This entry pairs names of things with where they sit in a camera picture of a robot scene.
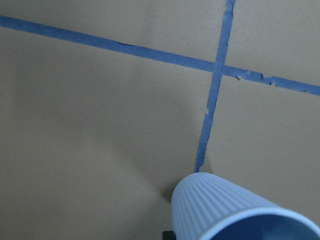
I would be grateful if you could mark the blue ribbed cup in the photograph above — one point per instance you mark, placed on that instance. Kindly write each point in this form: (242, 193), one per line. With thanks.
(207, 207)

